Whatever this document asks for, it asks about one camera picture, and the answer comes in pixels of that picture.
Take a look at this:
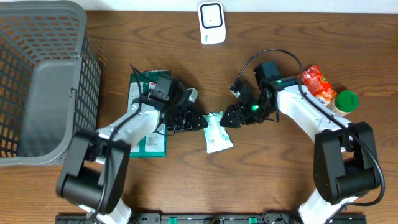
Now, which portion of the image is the light green wipes pouch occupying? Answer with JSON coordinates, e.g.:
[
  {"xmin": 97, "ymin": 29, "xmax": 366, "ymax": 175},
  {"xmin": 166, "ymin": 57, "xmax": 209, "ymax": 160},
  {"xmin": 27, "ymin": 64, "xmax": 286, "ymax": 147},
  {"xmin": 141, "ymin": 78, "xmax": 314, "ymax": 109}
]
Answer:
[{"xmin": 203, "ymin": 111, "xmax": 234, "ymax": 154}]

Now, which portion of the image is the green 3M package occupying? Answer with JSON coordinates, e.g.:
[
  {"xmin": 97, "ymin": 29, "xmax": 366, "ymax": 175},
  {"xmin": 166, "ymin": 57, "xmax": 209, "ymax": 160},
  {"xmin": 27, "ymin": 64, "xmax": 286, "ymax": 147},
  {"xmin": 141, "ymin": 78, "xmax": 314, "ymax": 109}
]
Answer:
[{"xmin": 127, "ymin": 70, "xmax": 170, "ymax": 159}]

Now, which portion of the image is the red snack packet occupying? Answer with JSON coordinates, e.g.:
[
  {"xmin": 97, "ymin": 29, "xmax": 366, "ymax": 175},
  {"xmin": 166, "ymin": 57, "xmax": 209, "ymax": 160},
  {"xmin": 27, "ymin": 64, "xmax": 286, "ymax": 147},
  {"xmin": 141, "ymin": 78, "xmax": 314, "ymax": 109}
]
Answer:
[{"xmin": 302, "ymin": 65, "xmax": 337, "ymax": 106}]

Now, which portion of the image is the green lid jar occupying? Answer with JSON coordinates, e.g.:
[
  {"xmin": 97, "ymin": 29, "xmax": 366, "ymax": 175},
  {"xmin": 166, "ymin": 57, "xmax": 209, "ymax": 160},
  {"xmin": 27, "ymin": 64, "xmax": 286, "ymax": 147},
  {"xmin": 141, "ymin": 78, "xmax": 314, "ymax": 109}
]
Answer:
[{"xmin": 328, "ymin": 90, "xmax": 359, "ymax": 117}]

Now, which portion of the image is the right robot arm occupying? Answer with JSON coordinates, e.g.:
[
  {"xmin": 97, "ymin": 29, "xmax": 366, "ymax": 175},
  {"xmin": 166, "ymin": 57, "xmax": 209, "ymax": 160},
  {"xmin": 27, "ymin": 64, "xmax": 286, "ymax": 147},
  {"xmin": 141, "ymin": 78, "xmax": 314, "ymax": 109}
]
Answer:
[{"xmin": 220, "ymin": 61, "xmax": 385, "ymax": 223}]

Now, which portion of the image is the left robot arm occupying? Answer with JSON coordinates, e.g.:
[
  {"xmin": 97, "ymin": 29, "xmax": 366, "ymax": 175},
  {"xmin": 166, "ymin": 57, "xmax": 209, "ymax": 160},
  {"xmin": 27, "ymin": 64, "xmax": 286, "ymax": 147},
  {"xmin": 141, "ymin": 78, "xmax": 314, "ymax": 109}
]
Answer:
[{"xmin": 56, "ymin": 75, "xmax": 208, "ymax": 223}]

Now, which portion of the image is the white barcode scanner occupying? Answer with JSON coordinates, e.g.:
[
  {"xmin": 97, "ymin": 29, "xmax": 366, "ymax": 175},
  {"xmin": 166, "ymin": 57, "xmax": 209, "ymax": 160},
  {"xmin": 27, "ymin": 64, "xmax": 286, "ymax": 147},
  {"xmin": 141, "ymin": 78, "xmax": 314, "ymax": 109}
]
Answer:
[{"xmin": 198, "ymin": 1, "xmax": 226, "ymax": 45}]

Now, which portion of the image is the grey plastic mesh basket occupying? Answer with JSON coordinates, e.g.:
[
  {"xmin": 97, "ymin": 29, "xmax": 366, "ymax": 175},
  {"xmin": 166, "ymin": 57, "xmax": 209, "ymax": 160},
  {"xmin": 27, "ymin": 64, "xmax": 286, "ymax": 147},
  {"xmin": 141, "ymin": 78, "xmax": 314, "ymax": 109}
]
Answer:
[{"xmin": 1, "ymin": 1, "xmax": 101, "ymax": 166}]

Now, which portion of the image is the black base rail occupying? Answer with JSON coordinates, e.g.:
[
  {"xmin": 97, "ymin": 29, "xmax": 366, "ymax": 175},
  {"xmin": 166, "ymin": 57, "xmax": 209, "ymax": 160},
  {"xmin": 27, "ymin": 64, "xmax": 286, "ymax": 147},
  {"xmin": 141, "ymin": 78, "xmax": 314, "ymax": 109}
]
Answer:
[{"xmin": 55, "ymin": 212, "xmax": 367, "ymax": 224}]

